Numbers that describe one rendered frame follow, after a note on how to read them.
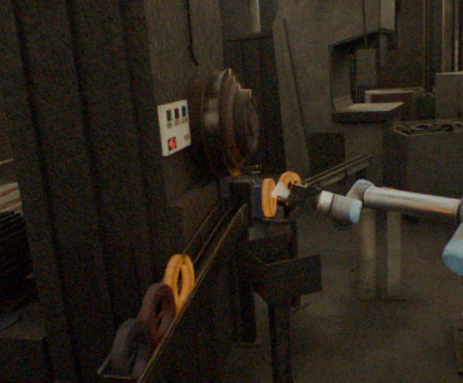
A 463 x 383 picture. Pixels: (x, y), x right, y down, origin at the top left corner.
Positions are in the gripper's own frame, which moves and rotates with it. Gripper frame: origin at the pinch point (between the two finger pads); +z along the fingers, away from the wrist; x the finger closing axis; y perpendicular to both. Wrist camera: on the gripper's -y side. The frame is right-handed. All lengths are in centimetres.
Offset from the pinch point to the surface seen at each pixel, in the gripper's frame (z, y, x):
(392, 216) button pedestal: -59, -19, -83
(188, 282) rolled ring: 14, -24, 47
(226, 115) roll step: 24.4, 26.5, -2.0
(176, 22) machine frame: 51, 58, 0
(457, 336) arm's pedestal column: -100, -56, -39
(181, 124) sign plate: 38.4, 20.9, 10.2
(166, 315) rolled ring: 14, -27, 65
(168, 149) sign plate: 36.3, 14.1, 26.8
